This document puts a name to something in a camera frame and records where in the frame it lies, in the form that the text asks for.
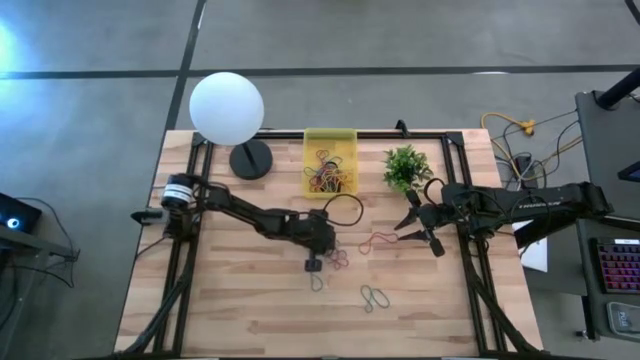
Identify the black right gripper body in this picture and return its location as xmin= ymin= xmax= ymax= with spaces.
xmin=419 ymin=185 xmax=461 ymax=236

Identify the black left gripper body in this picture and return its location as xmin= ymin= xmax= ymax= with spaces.
xmin=297 ymin=219 xmax=337 ymax=255

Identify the yellow translucent plastic bin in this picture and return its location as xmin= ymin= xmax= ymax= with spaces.
xmin=301 ymin=127 xmax=360 ymax=200

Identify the green plant in white pot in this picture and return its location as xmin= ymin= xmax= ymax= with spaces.
xmin=382 ymin=143 xmax=435 ymax=195

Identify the black power strip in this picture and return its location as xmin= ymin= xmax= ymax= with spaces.
xmin=509 ymin=153 xmax=539 ymax=189

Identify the white paper sheet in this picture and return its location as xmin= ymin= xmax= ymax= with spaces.
xmin=512 ymin=213 xmax=550 ymax=274

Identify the white globe lamp black stand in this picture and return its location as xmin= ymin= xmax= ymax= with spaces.
xmin=188 ymin=71 xmax=275 ymax=181

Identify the black keyboard desk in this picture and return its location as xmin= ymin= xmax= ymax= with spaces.
xmin=574 ymin=214 xmax=640 ymax=346

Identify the dark grey side table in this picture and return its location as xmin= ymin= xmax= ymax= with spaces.
xmin=574 ymin=89 xmax=640 ymax=221

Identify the backlit black keyboard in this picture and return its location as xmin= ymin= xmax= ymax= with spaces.
xmin=591 ymin=237 xmax=640 ymax=296

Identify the small blue screen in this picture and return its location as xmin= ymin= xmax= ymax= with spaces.
xmin=618 ymin=162 xmax=640 ymax=184

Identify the grey rectangular device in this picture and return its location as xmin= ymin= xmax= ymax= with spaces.
xmin=606 ymin=300 xmax=640 ymax=344

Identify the black pole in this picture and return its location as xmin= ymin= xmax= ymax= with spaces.
xmin=594 ymin=67 xmax=640 ymax=110

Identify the black device with blue light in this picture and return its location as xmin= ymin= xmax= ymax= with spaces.
xmin=0 ymin=192 xmax=44 ymax=235

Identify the black left wrist camera cable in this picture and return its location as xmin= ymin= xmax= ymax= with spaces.
xmin=322 ymin=193 xmax=365 ymax=227

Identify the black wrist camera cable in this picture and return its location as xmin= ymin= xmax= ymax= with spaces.
xmin=322 ymin=193 xmax=365 ymax=227
xmin=422 ymin=177 xmax=447 ymax=204

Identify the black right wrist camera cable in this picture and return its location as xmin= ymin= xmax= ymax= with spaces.
xmin=422 ymin=177 xmax=447 ymax=204

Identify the yellow floor cable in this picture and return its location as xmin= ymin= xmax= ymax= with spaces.
xmin=480 ymin=112 xmax=584 ymax=184

